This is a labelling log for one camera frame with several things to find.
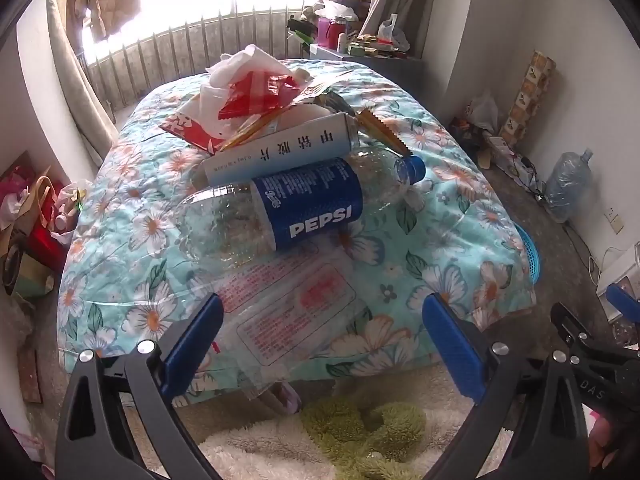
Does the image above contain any white medicine box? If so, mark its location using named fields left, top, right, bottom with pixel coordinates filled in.
left=202, top=112, right=358, bottom=187

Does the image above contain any wooden board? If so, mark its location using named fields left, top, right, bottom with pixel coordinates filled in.
left=17, top=347, right=43, bottom=403

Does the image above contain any red snack wrapper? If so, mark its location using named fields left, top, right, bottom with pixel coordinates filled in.
left=217, top=72, right=308, bottom=121

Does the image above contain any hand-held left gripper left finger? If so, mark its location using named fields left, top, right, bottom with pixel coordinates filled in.
left=54, top=292, right=226, bottom=480

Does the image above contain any gold serrated wrapper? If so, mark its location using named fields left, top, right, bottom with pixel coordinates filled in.
left=357, top=108, right=413, bottom=157

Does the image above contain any pile of clothes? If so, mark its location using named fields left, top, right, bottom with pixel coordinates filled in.
left=305, top=0, right=373, bottom=21

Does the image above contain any beige curtain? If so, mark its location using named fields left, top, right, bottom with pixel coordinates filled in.
left=46, top=0, right=121, bottom=161

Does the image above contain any person's right hand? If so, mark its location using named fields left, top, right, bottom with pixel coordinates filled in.
left=589, top=417, right=621, bottom=468

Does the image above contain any pink slipper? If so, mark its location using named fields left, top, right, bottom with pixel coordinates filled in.
left=270, top=382, right=303, bottom=413

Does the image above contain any floral turquoise blanket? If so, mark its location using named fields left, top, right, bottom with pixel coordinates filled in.
left=56, top=59, right=538, bottom=406

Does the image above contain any clear plastic bottle blue label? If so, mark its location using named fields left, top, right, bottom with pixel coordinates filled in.
left=172, top=155, right=427, bottom=273

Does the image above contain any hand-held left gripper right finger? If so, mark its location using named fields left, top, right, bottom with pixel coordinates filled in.
left=421, top=291, right=598, bottom=480

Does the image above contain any white plastic bag red print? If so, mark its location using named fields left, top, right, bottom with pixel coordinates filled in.
left=377, top=14, right=411, bottom=52

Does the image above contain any metal window railing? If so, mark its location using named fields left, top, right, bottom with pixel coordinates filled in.
left=85, top=5, right=321, bottom=111

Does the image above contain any dark snack wrapper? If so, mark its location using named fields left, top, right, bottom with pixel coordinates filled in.
left=312, top=87, right=357, bottom=116

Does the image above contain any long patterned box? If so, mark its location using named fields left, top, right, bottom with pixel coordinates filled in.
left=499, top=50, right=557, bottom=148

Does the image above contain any white power strip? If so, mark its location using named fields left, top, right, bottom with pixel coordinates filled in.
left=487, top=136, right=536, bottom=181

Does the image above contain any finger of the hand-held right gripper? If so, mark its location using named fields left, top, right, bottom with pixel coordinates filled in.
left=550, top=302, right=608, bottom=356
left=606, top=283, right=640, bottom=328

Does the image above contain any clear plastic bag red print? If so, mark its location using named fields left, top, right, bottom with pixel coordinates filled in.
left=200, top=250, right=373, bottom=401

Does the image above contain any blue plastic basket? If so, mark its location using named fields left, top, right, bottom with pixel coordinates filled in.
left=512, top=222, right=542, bottom=283

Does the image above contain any white and green shaggy rug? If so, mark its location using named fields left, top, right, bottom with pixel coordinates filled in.
left=150, top=375, right=516, bottom=480

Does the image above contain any large blue water jug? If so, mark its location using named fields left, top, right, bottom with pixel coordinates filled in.
left=544, top=149, right=595, bottom=223

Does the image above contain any wall outlet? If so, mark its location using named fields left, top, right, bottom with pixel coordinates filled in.
left=604, top=207, right=626, bottom=235

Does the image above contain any green paper bag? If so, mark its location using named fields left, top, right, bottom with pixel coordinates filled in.
left=5, top=240, right=56, bottom=301

